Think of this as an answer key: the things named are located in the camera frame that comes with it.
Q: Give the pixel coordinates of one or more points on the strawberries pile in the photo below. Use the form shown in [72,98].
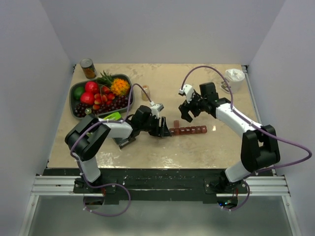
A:
[103,98]

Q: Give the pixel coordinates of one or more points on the green lime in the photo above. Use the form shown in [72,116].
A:
[77,93]

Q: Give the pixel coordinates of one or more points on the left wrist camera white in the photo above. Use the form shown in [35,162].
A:
[156,108]

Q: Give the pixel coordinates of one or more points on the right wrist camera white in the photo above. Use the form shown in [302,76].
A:
[188,92]

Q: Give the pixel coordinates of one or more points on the tin can with label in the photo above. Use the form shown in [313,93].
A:
[88,68]

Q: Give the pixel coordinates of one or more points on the upper red apple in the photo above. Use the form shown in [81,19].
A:
[92,87]

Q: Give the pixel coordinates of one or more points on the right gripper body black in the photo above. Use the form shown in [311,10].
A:
[197,103]

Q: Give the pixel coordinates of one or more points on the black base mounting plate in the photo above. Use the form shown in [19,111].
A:
[200,185]

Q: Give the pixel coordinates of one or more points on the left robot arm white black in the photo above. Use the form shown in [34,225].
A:
[86,138]

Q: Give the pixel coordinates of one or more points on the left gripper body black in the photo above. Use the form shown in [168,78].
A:
[153,128]

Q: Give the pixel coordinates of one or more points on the orange spiky fruit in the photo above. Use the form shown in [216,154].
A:
[120,87]

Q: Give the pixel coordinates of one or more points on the black product box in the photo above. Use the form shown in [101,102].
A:
[122,142]

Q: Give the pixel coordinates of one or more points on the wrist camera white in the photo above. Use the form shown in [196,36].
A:
[188,92]
[156,108]

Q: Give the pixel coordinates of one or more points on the red apple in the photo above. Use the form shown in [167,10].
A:
[92,87]
[87,98]

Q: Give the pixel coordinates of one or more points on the green glass bottle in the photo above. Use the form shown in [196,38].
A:
[88,111]

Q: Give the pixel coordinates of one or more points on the white paper cup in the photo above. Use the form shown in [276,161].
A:
[234,78]

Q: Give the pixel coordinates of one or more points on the red weekly pill organizer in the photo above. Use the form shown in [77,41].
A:
[178,130]

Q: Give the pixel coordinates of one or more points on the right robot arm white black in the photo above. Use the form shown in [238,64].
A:
[258,150]

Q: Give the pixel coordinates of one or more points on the lower red apple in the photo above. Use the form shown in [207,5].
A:
[87,98]

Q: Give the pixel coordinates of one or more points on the dark grape bunch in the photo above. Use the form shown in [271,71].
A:
[120,104]

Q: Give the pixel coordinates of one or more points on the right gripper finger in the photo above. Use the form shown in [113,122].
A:
[184,112]
[189,114]

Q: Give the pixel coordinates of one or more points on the small amber pill bottle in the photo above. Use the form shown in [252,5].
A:
[145,93]

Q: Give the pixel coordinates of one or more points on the grey fruit tray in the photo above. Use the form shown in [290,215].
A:
[106,80]

